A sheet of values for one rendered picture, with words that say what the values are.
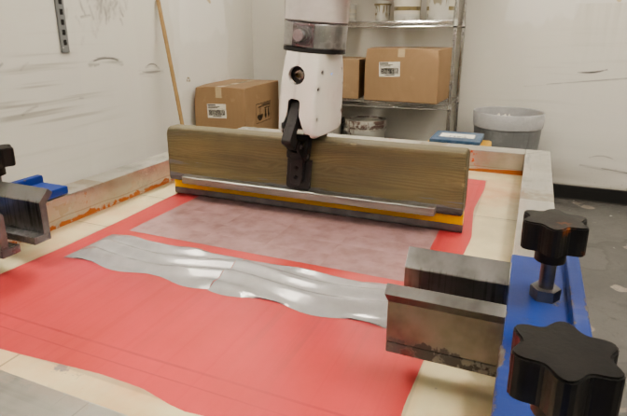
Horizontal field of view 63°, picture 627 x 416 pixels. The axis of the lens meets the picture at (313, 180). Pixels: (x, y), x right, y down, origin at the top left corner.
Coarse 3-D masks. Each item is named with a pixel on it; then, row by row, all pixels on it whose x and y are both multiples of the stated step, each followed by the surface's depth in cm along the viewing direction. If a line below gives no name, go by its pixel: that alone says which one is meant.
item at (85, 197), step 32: (256, 128) 105; (160, 160) 79; (480, 160) 86; (512, 160) 84; (544, 160) 79; (96, 192) 67; (128, 192) 72; (544, 192) 63; (64, 224) 63; (0, 384) 29; (32, 384) 29
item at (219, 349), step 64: (256, 256) 54; (320, 256) 54; (384, 256) 54; (192, 320) 42; (256, 320) 42; (320, 320) 42; (192, 384) 35; (256, 384) 35; (320, 384) 35; (384, 384) 35
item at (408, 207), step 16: (192, 176) 71; (208, 176) 71; (256, 192) 67; (272, 192) 66; (288, 192) 65; (304, 192) 64; (320, 192) 64; (384, 208) 60; (400, 208) 60; (416, 208) 59; (432, 208) 58
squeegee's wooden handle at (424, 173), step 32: (192, 128) 70; (224, 128) 70; (192, 160) 71; (224, 160) 69; (256, 160) 67; (320, 160) 64; (352, 160) 62; (384, 160) 60; (416, 160) 59; (448, 160) 58; (352, 192) 63; (384, 192) 61; (416, 192) 60; (448, 192) 58
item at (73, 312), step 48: (96, 240) 58; (192, 240) 58; (240, 240) 58; (0, 288) 47; (48, 288) 47; (96, 288) 47; (144, 288) 47; (192, 288) 47; (0, 336) 40; (48, 336) 40; (96, 336) 40; (144, 336) 40
